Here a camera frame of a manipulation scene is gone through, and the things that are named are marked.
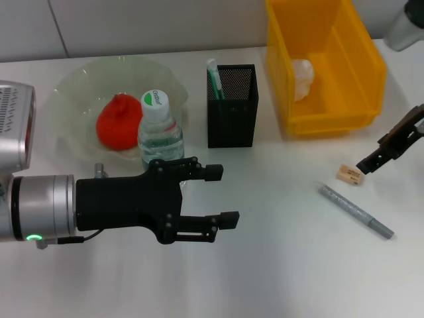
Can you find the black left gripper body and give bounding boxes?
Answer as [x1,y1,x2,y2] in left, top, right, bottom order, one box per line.
[76,158,185,244]

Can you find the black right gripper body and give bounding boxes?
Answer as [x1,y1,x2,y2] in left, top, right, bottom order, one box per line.
[378,104,424,158]

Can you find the beige eraser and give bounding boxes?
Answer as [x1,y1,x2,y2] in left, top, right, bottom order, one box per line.
[335,164,367,186]

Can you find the grey marker pen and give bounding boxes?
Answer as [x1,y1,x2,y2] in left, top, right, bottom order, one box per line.
[316,182,396,240]

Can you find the red orange fruit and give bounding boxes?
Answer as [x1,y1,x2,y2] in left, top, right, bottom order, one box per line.
[95,94,145,152]

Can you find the clear green-label water bottle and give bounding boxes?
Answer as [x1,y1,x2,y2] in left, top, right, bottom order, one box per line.
[137,89,187,191]

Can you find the green utility knife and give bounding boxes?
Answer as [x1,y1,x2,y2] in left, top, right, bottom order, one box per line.
[205,58,226,100]

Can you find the white paper ball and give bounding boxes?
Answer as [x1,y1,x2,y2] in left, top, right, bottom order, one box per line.
[291,58,315,101]

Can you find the black mesh pen holder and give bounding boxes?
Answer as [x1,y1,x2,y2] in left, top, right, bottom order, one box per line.
[206,64,259,149]

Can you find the green glass fruit plate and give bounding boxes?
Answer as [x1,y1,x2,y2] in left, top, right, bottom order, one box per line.
[49,56,189,163]

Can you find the yellow plastic bin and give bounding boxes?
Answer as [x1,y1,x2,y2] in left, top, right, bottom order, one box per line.
[264,0,388,136]

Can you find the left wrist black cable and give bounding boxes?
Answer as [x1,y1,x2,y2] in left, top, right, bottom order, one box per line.
[56,230,100,245]

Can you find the left arm silver cable connector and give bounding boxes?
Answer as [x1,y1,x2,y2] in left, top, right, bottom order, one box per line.
[35,237,59,250]

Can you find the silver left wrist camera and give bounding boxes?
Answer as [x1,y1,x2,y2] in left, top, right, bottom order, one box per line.
[0,80,36,174]

